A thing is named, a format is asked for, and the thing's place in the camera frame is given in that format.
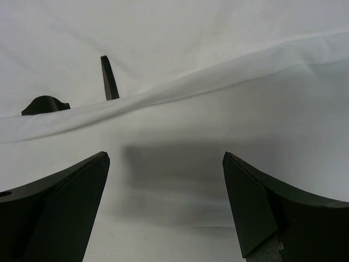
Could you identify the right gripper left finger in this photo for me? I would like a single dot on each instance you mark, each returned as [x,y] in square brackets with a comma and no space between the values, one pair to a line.
[51,219]

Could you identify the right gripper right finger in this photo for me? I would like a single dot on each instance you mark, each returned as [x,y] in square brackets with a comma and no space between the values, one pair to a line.
[276,221]

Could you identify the white t-shirt black print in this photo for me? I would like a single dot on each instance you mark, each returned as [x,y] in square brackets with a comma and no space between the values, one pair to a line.
[166,88]

